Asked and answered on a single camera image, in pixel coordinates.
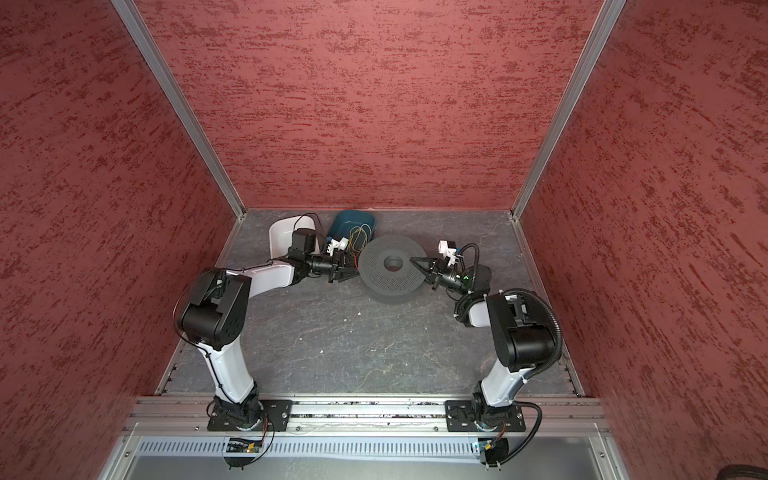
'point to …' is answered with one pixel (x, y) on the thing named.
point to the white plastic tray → (280, 234)
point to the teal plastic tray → (346, 220)
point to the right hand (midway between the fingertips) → (408, 264)
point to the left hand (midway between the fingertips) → (363, 271)
